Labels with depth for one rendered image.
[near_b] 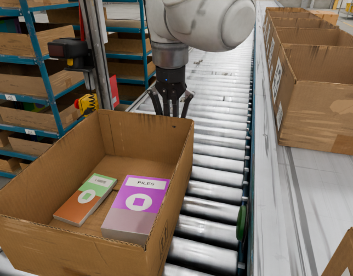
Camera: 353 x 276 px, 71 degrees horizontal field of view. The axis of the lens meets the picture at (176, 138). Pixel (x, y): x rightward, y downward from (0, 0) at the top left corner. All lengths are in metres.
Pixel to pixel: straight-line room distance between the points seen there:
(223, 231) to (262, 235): 0.18
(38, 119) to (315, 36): 1.47
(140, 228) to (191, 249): 0.13
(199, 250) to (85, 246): 0.25
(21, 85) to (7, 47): 0.19
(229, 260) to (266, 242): 0.16
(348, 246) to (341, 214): 0.27
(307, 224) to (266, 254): 0.11
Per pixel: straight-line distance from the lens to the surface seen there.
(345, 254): 0.29
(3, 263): 0.66
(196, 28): 0.42
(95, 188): 0.69
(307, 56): 1.00
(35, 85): 1.44
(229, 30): 0.40
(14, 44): 1.41
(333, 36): 1.42
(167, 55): 0.59
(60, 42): 0.81
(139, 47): 2.16
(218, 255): 0.57
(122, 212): 0.55
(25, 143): 1.73
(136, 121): 0.72
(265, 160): 0.59
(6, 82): 1.56
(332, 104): 0.64
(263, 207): 0.48
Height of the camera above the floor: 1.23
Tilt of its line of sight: 32 degrees down
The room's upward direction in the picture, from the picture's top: straight up
